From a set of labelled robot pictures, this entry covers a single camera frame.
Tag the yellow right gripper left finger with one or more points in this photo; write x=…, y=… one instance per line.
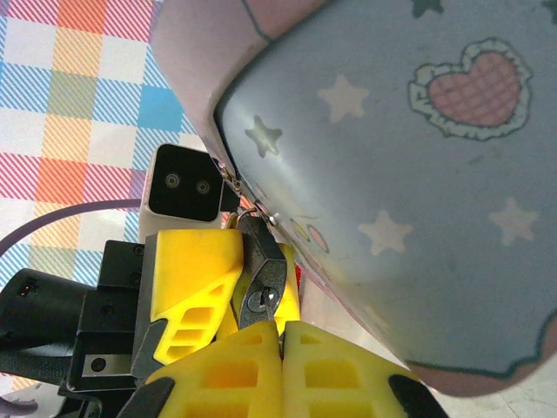
x=261, y=392

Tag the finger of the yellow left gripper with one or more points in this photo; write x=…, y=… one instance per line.
x=191, y=261
x=292, y=300

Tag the pastel cartoon tin box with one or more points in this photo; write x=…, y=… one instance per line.
x=391, y=174

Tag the small silver key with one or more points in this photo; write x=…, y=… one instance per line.
x=270, y=315

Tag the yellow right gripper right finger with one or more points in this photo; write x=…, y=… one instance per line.
x=296, y=392

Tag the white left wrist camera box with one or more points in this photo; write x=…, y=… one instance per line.
x=183, y=187

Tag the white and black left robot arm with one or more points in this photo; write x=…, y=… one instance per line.
x=17, y=405

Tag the silver padlock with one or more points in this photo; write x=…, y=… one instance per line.
x=261, y=270

